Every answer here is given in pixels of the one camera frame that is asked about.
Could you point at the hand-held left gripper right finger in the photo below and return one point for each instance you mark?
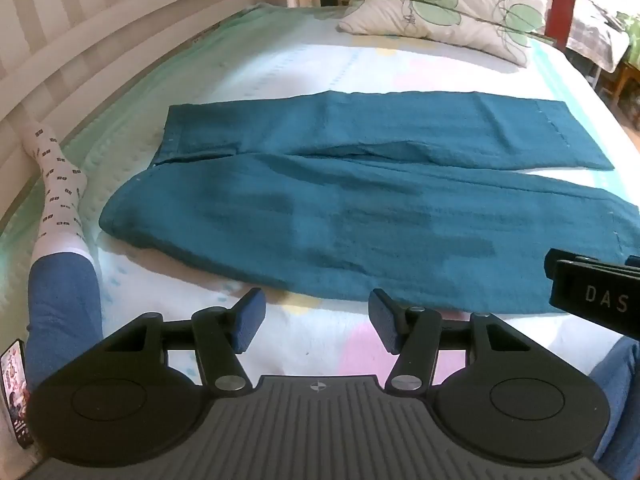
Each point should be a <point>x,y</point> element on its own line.
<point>384,322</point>

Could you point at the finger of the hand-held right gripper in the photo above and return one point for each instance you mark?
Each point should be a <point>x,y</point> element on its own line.
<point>580,256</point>

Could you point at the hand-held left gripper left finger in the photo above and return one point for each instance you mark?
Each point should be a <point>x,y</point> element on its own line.
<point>250,322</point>

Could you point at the teal pants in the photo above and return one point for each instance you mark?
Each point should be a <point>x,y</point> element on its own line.
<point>300,210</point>

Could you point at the person's right leg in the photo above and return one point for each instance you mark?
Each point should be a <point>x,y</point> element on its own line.
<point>620,400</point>

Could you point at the person's leg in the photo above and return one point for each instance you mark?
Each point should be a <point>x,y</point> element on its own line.
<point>62,310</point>
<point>620,400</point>

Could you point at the wooden stool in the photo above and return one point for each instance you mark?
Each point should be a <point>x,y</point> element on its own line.
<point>627,85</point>

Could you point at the person's left leg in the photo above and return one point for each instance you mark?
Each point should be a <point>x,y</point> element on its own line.
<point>62,310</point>

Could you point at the white patterned sock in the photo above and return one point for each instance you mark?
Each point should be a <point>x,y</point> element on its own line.
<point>57,185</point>

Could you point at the checkered cloth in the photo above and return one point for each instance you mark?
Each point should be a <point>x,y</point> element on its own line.
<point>600,20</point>

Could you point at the red wooden furniture panel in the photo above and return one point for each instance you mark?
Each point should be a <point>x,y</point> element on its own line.
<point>563,15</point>

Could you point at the smartphone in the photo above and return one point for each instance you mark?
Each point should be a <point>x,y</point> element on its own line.
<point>17,400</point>

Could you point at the pastel patterned bed sheet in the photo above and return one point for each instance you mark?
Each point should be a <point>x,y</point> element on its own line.
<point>350,70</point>

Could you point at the floral print pillow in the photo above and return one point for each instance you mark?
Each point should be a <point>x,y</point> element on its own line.
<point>450,10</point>

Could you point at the white wooden bed rail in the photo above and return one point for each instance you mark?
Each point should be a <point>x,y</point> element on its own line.
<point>100,35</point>

